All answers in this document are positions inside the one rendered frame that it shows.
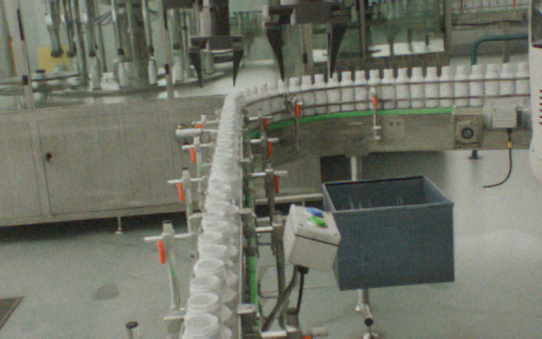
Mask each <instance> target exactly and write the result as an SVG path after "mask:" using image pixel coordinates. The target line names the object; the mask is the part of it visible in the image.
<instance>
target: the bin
mask: <svg viewBox="0 0 542 339"><path fill-rule="evenodd" d="M322 188H323V193H311V195H299V196H288V197H276V198H275V201H284V200H296V199H308V198H321V197H323V200H324V213H328V214H330V215H331V216H332V217H333V219H334V221H335V224H336V227H337V229H338V232H339V234H340V237H341V239H340V243H339V245H338V249H337V252H336V256H335V259H334V262H333V265H332V268H333V272H334V275H335V278H336V281H337V284H328V285H327V286H317V287H305V288H304V289H303V290H312V289H324V288H336V287H338V288H339V291H346V290H358V289H370V288H382V287H394V286H406V285H418V284H429V283H453V282H454V202H453V201H452V200H451V199H450V198H449V197H447V196H446V195H445V194H444V193H443V191H442V190H441V189H440V188H439V187H438V186H437V185H436V184H435V183H432V182H431V181H430V180H429V179H428V178H427V176H426V175H425V174H422V175H409V176H397V177H385V179H372V180H359V181H348V182H336V183H323V184H322Z"/></svg>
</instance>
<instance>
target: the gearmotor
mask: <svg viewBox="0 0 542 339"><path fill-rule="evenodd" d="M452 122H453V148H456V149H457V150H458V151H461V150H463V149H464V148H483V129H484V130H487V131H506V134H508V151H509V163H510V166H509V171H508V174H507V177H506V179H505V180H504V181H502V182H501V183H497V184H495V185H491V186H483V187H492V186H498V185H502V184H503V183H505V182H506V181H507V180H508V178H509V175H510V173H511V169H512V158H511V141H510V134H512V130H533V117H532V100H531V97H530V98H517V97H515V98H497V99H485V100H483V108H482V109H481V107H479V108H457V109H454V110H453V111H452Z"/></svg>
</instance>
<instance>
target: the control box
mask: <svg viewBox="0 0 542 339"><path fill-rule="evenodd" d="M307 208H308V207H304V206H299V205H297V204H292V206H291V209H290V214H289V217H288V219H287V222H285V227H284V231H283V237H282V243H283V248H284V254H285V261H287V263H290V264H294V270H293V278H292V279H291V281H290V283H289V284H288V287H287V288H286V290H284V292H283V293H282V295H281V296H280V298H279V301H278V303H277V304H276V306H275V308H274V309H273V311H272V312H271V314H269V317H267V319H266V320H265V322H264V321H263V315H262V327H261V329H262V332H268V331H269V328H271V327H272V325H273V323H274V322H275V320H276V319H277V317H278V314H279V312H280V311H281V309H282V307H283V306H284V304H286V303H287V301H288V298H289V297H290V296H291V295H292V293H293V291H294V290H295V288H296V285H297V283H298V281H299V290H298V298H297V304H296V308H297V309H298V311H299V308H301V303H302V297H303V289H304V277H305V274H308V273H309V268H312V269H317V270H321V272H325V273H329V272H330V269H331V268H332V265H333V262H334V259H335V256H336V252H337V249H338V245H339V243H340V239H341V237H340V234H339V232H338V229H337V227H336V224H335V221H334V219H333V217H332V216H331V215H330V214H328V213H323V215H322V216H316V215H313V214H310V213H308V212H307ZM310 217H317V218H322V219H324V220H325V221H326V226H320V224H315V223H313V222H311V221H310ZM299 274H300V280H299Z"/></svg>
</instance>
